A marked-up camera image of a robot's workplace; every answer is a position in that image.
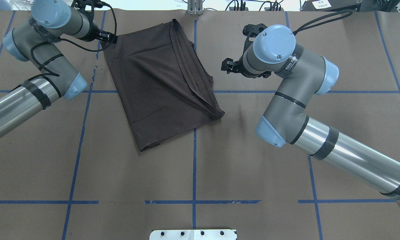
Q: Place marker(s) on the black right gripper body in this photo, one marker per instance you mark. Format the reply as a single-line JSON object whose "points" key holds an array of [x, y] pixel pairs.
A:
{"points": [[240, 64]]}

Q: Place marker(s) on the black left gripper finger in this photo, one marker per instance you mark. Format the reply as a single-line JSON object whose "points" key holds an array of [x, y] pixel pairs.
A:
{"points": [[109, 39], [106, 35]]}

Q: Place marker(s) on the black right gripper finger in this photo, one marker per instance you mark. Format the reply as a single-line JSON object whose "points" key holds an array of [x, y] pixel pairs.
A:
{"points": [[230, 69], [230, 62]]}

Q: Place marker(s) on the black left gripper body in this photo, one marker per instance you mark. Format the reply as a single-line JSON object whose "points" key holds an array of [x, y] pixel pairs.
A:
{"points": [[95, 33]]}

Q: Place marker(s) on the dark brown t-shirt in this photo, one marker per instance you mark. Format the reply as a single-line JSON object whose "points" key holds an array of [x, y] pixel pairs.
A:
{"points": [[163, 87]]}

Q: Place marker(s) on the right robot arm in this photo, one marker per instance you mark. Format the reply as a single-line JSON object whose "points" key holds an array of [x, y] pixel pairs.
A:
{"points": [[305, 74]]}

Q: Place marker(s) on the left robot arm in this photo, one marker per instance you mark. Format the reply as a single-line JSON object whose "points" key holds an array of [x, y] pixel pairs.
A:
{"points": [[35, 41]]}

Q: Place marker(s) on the white metal mounting plate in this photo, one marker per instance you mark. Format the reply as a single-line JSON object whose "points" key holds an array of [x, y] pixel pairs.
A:
{"points": [[194, 234]]}

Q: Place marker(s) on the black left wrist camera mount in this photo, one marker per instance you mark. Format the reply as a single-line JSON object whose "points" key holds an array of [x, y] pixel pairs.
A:
{"points": [[88, 6]]}

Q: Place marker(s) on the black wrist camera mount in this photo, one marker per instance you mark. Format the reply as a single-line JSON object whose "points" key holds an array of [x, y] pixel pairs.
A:
{"points": [[88, 6], [251, 32]]}

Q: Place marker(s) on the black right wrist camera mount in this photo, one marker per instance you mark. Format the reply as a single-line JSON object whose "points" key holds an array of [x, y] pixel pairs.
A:
{"points": [[251, 32]]}

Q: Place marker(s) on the aluminium profile post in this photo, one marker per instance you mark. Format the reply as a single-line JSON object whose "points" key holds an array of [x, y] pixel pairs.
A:
{"points": [[195, 7]]}

